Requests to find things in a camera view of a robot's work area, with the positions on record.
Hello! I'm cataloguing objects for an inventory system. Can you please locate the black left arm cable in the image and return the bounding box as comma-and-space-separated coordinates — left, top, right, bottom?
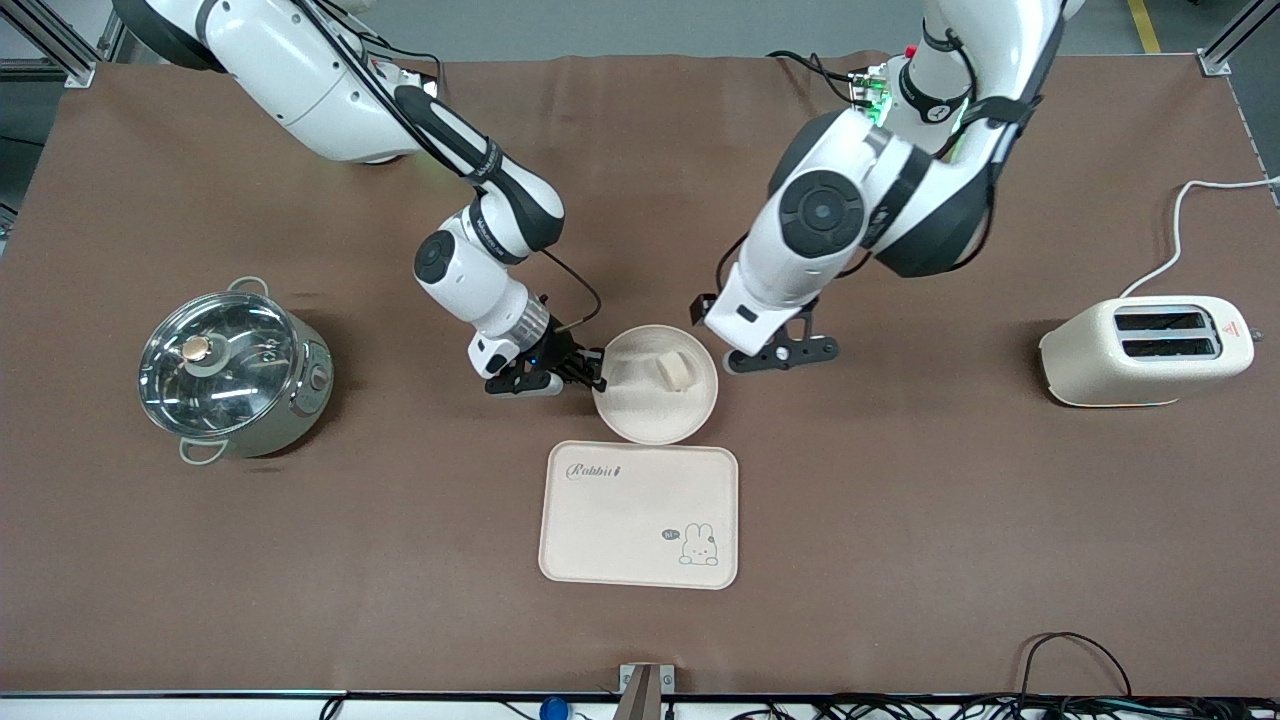
765, 50, 863, 107

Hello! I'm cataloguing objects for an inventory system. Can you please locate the brown table mat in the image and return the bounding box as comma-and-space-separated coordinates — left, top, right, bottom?
0, 50, 1280, 696

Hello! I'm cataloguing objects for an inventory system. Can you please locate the steel electric cooking pot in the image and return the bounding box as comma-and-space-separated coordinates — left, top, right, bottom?
138, 277, 334, 466

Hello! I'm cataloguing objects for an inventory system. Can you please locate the black looped cable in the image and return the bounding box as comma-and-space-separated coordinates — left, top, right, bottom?
1015, 632, 1136, 701

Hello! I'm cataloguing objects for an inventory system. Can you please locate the glass pot lid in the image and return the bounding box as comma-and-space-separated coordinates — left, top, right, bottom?
138, 292, 301, 438

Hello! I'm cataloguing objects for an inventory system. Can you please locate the cream round plate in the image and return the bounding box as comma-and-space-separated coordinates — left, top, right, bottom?
592, 324, 719, 446

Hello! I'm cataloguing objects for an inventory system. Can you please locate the aluminium frame post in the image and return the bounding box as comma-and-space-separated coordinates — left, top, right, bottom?
0, 0, 101, 89
1198, 0, 1280, 77

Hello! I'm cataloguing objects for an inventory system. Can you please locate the cream tray with rabbit print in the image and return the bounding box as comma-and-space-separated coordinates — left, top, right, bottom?
538, 441, 739, 590

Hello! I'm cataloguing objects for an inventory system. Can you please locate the white two-slot toaster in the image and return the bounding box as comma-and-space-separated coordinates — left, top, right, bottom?
1039, 296, 1264, 408

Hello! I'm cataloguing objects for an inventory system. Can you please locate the green lit circuit board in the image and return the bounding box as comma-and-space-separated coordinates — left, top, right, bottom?
848, 65, 893, 127

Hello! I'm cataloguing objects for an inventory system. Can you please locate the white toaster power cable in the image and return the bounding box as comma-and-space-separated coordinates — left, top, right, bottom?
1118, 176, 1280, 299

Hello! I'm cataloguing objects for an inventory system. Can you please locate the black cable bundle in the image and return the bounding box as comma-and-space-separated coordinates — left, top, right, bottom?
730, 694, 1280, 720

